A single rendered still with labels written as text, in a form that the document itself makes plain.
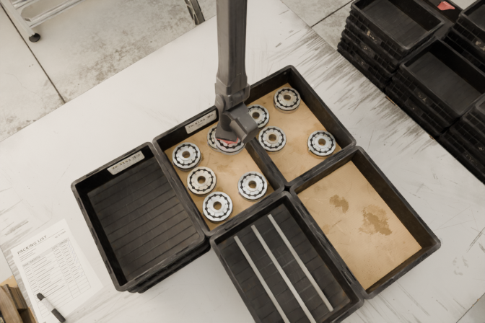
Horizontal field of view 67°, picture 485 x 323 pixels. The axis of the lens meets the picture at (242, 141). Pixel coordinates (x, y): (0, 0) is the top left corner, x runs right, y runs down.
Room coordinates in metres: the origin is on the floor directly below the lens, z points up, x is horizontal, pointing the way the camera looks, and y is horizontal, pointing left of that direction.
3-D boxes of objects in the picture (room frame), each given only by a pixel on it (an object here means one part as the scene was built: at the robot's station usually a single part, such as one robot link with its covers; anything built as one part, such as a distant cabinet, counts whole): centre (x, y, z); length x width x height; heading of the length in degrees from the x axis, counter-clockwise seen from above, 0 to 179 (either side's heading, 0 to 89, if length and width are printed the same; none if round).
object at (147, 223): (0.29, 0.35, 0.87); 0.40 x 0.30 x 0.11; 30
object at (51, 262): (0.14, 0.70, 0.70); 0.33 x 0.23 x 0.01; 36
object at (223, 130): (0.49, 0.03, 1.15); 0.10 x 0.07 x 0.07; 165
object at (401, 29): (1.38, -0.84, 0.37); 0.40 x 0.30 x 0.45; 35
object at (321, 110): (0.59, -0.17, 0.87); 0.40 x 0.30 x 0.11; 30
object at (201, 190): (0.41, 0.15, 0.86); 0.10 x 0.10 x 0.01
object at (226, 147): (0.49, 0.04, 1.03); 0.10 x 0.10 x 0.01
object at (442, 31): (1.62, -1.17, 0.26); 0.40 x 0.30 x 0.23; 36
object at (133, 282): (0.29, 0.35, 0.92); 0.40 x 0.30 x 0.02; 30
